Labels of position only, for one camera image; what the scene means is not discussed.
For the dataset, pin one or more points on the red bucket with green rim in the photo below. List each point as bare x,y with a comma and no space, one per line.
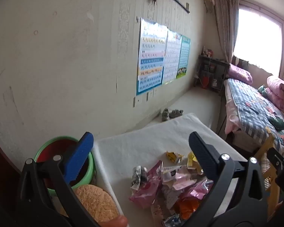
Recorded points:
59,146

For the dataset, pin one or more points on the bed with patchwork quilt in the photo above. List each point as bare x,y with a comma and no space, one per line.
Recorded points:
250,113

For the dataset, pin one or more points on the white grid wall poster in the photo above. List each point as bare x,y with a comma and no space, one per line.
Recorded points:
171,59

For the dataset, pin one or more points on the shiny silver pink wrapper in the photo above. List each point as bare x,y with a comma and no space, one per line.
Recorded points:
198,190

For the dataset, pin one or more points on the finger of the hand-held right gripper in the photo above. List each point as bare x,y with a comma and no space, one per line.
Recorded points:
278,158

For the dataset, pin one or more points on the red bag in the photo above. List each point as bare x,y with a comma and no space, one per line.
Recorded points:
204,82

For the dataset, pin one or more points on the brown wooden cabinet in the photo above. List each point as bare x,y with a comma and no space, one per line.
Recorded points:
2,170

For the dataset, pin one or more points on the blue wall poster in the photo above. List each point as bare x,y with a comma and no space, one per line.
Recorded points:
151,59

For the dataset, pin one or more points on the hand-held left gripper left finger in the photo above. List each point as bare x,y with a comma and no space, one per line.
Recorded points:
81,156

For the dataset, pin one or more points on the clear plastic wrapper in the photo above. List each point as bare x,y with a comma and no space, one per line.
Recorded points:
169,195

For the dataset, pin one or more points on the black wall rail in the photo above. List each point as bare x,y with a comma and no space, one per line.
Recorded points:
179,3

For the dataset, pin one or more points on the white wall switch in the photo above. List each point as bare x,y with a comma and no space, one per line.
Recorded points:
150,95

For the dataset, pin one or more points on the dark metal shelf rack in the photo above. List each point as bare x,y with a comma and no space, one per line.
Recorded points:
213,68

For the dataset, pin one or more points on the small pale pink wrapper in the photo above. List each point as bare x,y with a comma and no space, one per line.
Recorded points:
183,183

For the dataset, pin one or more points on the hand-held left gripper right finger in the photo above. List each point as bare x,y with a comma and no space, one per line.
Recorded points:
203,158

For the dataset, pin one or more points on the pile of snack wrappers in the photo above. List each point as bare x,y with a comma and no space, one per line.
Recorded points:
146,191

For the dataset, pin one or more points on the yellow wooden chair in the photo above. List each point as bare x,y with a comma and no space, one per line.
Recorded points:
267,146

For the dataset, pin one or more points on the yellow printed snack wrapper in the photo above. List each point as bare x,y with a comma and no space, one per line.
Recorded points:
174,156

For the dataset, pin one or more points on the grey shoe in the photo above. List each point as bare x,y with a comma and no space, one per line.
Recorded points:
165,114
176,113

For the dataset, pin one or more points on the silver and black wrapper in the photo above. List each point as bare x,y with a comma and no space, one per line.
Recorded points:
139,177

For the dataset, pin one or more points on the orange snack wrapper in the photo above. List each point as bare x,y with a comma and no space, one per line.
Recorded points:
187,208

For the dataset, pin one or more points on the white wall socket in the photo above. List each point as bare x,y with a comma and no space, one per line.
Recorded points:
137,102

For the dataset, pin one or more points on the pink bed sheet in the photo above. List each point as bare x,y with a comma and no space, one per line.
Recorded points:
230,113

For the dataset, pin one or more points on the pink folded blanket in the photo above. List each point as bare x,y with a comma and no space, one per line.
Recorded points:
280,94

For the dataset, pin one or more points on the beige curtain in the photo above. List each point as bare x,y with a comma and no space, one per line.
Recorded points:
224,28

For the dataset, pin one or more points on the yellow and white wrapper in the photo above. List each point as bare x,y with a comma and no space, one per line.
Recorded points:
191,162

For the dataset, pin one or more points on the white cloth covered table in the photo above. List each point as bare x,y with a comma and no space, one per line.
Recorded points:
144,141

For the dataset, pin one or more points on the green wall poster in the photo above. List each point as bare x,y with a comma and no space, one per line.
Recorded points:
185,54

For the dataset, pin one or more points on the window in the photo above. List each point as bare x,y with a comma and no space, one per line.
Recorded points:
258,40

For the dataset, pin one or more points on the white labelled wrapper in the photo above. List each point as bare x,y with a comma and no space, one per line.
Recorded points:
171,171

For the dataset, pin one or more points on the dark green cloth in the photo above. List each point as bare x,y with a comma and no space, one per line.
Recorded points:
277,123

